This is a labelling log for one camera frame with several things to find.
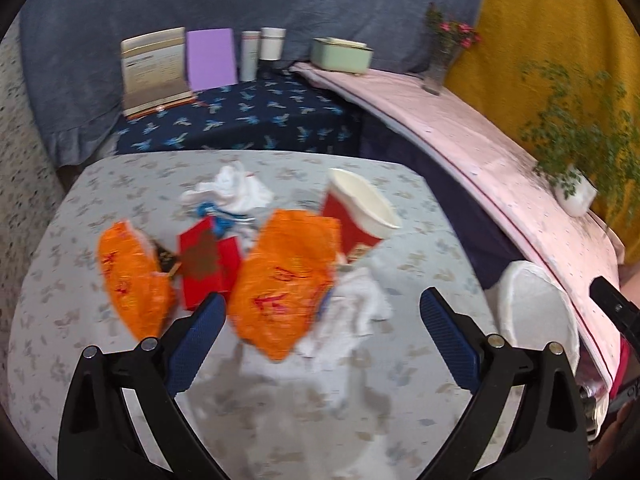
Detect red paper packet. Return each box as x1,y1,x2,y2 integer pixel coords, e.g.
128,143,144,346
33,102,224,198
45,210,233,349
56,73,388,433
178,217,242,311

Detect large orange wrapper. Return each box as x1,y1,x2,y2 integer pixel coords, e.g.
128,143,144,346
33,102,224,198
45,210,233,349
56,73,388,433
227,209,341,362

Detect white paper towel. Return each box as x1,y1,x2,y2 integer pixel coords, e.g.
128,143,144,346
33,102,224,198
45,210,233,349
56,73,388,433
295,268,393,370

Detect red paper cup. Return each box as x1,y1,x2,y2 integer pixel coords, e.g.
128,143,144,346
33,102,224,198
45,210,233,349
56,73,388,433
321,168,401,264

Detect white cotton glove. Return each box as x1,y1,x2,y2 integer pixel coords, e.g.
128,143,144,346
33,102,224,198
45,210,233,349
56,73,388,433
179,160,274,214

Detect black gold cigarette box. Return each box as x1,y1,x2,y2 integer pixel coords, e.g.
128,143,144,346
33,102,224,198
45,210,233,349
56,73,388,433
152,240,181,278

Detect white lined trash bin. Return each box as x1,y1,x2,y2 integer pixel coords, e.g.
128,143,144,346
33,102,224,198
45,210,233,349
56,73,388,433
485,260,580,373

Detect operator hand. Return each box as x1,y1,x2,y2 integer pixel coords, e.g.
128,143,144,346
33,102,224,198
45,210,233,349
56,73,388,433
589,400,639,474

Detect pink bed cover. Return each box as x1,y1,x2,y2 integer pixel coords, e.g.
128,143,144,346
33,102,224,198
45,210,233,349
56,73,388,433
292,63,620,386

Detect floral table cloth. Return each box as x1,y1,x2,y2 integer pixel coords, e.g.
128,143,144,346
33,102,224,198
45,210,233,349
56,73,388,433
8,151,494,479

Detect green plant white pot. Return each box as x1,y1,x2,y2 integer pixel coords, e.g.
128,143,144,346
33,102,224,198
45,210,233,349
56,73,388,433
520,61,639,223

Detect yellow backdrop cloth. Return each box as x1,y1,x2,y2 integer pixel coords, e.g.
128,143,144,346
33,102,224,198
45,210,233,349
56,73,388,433
446,0,639,262

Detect glass vase pink flowers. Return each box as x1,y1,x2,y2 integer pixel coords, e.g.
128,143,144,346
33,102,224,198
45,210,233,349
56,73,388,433
422,2,482,96

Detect navy floral cloth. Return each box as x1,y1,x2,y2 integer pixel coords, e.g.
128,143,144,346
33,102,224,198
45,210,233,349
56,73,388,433
114,74,361,156

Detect open beige book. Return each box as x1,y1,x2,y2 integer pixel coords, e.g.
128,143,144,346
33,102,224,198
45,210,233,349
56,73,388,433
120,27,195,119

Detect purple notebook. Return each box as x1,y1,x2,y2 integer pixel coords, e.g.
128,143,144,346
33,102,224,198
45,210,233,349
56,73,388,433
186,28,238,92

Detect green tissue box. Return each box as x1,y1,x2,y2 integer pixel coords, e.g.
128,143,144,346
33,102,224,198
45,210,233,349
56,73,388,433
310,37,373,75

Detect blue velvet backdrop cloth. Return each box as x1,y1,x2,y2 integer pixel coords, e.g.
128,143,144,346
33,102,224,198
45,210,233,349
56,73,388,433
20,0,483,167

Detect tall white bottle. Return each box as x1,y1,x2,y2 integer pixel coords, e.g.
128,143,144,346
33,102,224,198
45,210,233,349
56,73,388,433
240,30,260,82

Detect white lidded jar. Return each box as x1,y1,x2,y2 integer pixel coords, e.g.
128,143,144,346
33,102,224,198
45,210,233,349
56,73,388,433
259,27,286,62

